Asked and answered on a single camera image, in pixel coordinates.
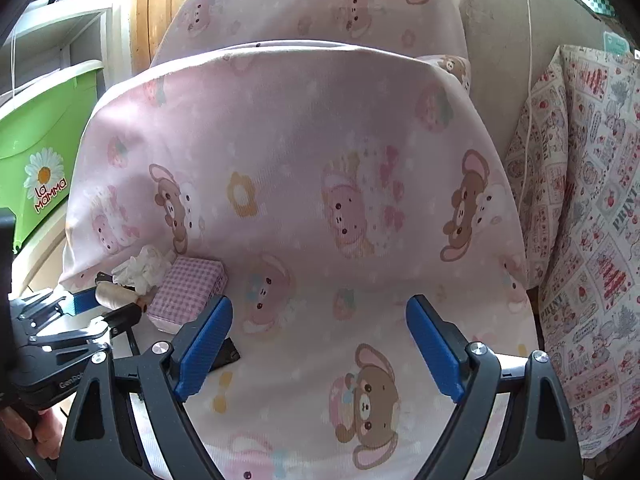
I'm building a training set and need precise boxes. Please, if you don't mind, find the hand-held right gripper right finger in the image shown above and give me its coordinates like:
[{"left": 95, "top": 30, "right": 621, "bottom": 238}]
[{"left": 405, "top": 295, "right": 583, "bottom": 480}]

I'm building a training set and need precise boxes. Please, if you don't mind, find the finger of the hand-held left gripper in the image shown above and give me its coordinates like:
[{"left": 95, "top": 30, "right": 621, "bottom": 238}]
[
  {"left": 100, "top": 302, "right": 145, "bottom": 361},
  {"left": 61, "top": 272, "right": 113, "bottom": 317}
]

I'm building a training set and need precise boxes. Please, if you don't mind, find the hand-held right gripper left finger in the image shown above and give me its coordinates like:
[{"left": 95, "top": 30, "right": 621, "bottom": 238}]
[{"left": 60, "top": 295, "right": 236, "bottom": 480}]

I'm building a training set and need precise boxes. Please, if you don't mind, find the white tissue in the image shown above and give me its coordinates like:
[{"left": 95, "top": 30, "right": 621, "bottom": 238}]
[{"left": 111, "top": 245, "right": 176, "bottom": 295}]

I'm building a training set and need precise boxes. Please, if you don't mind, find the person's left hand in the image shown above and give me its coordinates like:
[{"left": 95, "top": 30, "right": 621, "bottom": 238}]
[{"left": 0, "top": 404, "right": 63, "bottom": 462}]

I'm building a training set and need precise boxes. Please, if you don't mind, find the small black flat item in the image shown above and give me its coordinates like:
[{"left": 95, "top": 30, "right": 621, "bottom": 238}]
[{"left": 207, "top": 337, "right": 241, "bottom": 374}]

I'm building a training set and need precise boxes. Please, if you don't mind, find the pink checkered tissue pack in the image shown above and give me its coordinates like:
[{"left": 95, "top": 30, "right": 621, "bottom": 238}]
[{"left": 146, "top": 256, "right": 227, "bottom": 335}]

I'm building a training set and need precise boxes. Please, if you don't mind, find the pink bear-print bed sheet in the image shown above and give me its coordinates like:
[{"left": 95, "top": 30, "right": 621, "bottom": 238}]
[{"left": 132, "top": 260, "right": 543, "bottom": 480}]

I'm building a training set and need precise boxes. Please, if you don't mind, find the green plastic bin daisy label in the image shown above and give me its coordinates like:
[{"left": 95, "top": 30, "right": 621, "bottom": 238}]
[{"left": 0, "top": 60, "right": 104, "bottom": 257}]

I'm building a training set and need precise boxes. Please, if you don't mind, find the patterned pillow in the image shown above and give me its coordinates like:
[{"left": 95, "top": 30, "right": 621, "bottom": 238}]
[{"left": 502, "top": 44, "right": 640, "bottom": 461}]

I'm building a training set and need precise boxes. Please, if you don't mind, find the large pink bear-print pillow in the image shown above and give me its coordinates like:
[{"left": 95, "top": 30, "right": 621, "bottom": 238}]
[{"left": 59, "top": 40, "right": 538, "bottom": 311}]

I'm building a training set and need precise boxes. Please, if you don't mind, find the white cabinet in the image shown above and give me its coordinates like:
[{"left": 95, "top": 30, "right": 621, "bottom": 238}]
[{"left": 0, "top": 0, "right": 137, "bottom": 301}]

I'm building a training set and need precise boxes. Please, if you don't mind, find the wooden headboard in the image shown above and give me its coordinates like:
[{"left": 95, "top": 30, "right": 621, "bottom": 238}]
[{"left": 132, "top": 0, "right": 216, "bottom": 77}]

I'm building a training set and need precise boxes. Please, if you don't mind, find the teal label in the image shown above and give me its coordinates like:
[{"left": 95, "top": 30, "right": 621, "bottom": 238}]
[{"left": 602, "top": 30, "right": 629, "bottom": 57}]

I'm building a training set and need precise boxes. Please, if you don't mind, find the white cable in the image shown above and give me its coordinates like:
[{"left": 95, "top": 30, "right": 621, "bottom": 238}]
[{"left": 515, "top": 0, "right": 534, "bottom": 151}]

